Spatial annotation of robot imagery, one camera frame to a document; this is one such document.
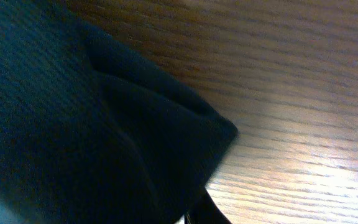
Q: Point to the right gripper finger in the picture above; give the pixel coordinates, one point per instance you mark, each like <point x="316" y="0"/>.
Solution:
<point x="205" y="211"/>

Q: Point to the black t-shirt with logo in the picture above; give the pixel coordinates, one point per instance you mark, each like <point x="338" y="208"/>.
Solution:
<point x="93" y="132"/>

